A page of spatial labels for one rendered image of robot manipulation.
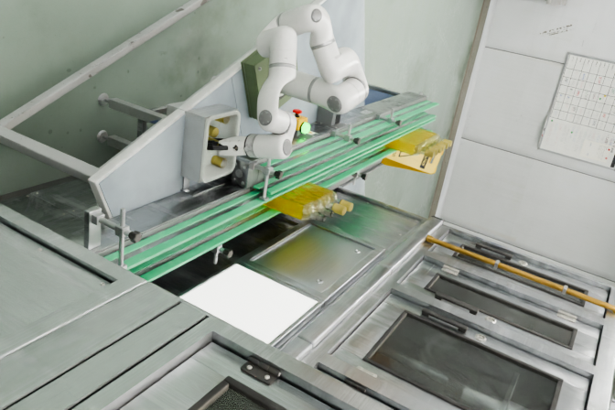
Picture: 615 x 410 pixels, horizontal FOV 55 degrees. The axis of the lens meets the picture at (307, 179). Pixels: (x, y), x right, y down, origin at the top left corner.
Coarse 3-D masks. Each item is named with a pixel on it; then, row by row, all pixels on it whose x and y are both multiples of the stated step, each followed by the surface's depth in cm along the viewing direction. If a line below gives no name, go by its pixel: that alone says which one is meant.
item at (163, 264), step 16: (352, 160) 278; (368, 160) 281; (320, 176) 252; (336, 176) 255; (256, 208) 212; (224, 224) 197; (240, 224) 199; (256, 224) 201; (192, 240) 183; (208, 240) 186; (224, 240) 187; (160, 256) 172; (176, 256) 173; (192, 256) 174; (144, 272) 163; (160, 272) 164
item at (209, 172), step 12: (240, 120) 195; (204, 132) 182; (228, 132) 197; (204, 144) 183; (204, 156) 185; (228, 156) 200; (204, 168) 186; (216, 168) 199; (228, 168) 200; (204, 180) 188
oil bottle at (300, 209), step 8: (272, 200) 211; (280, 200) 209; (288, 200) 208; (296, 200) 208; (304, 200) 209; (272, 208) 212; (280, 208) 210; (288, 208) 208; (296, 208) 207; (304, 208) 205; (312, 208) 207; (296, 216) 208; (304, 216) 206
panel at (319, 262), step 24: (288, 240) 214; (312, 240) 217; (336, 240) 219; (360, 240) 221; (240, 264) 191; (264, 264) 195; (288, 264) 197; (312, 264) 200; (336, 264) 202; (360, 264) 203; (192, 288) 174; (312, 288) 185; (336, 288) 187; (312, 312) 173; (288, 336) 163
